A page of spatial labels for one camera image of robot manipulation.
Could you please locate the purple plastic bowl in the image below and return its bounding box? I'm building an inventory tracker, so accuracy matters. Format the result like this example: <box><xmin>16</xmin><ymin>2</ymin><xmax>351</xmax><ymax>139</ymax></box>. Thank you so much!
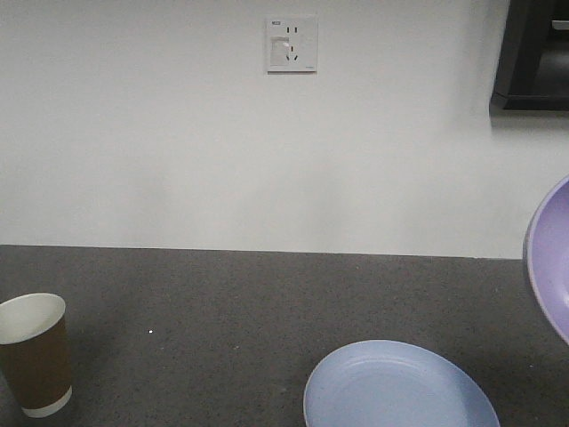
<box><xmin>523</xmin><ymin>177</ymin><xmax>568</xmax><ymax>342</ymax></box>

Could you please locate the brown paper cup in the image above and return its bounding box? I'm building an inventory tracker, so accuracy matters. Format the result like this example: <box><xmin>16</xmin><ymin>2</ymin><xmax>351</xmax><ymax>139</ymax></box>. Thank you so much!
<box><xmin>1</xmin><ymin>293</ymin><xmax>73</xmax><ymax>419</ymax></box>

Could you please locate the light blue plastic plate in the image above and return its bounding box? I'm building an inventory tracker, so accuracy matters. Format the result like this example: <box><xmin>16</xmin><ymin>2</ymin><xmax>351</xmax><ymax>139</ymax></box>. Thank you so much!
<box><xmin>303</xmin><ymin>340</ymin><xmax>500</xmax><ymax>426</ymax></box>

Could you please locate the black range hood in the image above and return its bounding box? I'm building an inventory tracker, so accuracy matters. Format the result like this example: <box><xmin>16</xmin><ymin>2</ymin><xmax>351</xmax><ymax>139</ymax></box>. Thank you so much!
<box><xmin>490</xmin><ymin>0</ymin><xmax>568</xmax><ymax>111</ymax></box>

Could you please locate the white wall power socket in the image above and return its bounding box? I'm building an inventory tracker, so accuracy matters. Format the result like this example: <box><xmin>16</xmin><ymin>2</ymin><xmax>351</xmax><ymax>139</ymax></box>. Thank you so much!
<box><xmin>265</xmin><ymin>14</ymin><xmax>318</xmax><ymax>74</ymax></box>

